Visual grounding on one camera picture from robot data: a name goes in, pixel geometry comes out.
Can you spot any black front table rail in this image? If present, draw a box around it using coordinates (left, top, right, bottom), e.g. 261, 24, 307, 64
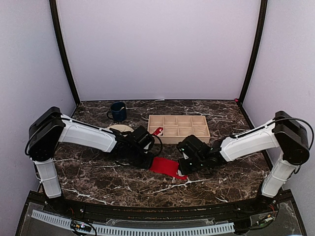
27, 189, 293, 222

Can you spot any white slotted cable duct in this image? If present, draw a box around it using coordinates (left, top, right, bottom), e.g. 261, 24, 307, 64
31, 210, 235, 236

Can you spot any cream plate with bird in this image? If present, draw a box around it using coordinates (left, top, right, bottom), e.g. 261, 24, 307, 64
106, 124, 134, 135

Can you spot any small circuit board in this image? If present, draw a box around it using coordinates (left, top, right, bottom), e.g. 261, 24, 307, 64
70, 221, 92, 232

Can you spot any right black frame post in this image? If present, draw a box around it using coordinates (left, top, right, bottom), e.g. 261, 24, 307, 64
238, 0, 268, 107

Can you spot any red sock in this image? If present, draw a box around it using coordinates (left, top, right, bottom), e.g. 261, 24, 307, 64
151, 127, 163, 137
149, 157, 188, 180

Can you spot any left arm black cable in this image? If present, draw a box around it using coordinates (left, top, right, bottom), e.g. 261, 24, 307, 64
114, 134, 163, 166

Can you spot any black frame post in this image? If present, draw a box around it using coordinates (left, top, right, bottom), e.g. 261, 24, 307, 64
49, 0, 81, 107
238, 0, 268, 107

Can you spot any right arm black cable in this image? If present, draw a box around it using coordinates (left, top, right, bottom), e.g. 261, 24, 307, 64
230, 118, 311, 175

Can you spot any dark blue mug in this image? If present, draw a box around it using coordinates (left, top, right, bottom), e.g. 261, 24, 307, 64
106, 102, 127, 122

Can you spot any wooden compartment tray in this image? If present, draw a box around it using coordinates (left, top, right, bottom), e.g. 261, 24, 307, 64
148, 115, 210, 144

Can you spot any left black frame post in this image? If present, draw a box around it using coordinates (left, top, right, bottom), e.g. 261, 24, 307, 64
49, 0, 81, 107

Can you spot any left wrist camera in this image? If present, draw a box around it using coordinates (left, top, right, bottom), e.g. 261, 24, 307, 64
132, 126, 155, 149

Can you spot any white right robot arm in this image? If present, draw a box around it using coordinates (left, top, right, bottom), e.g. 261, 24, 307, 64
177, 111, 315, 213

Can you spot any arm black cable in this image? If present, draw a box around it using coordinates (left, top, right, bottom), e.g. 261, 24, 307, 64
230, 118, 311, 175
114, 134, 163, 166

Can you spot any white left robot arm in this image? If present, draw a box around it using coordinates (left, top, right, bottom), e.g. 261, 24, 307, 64
25, 107, 155, 214

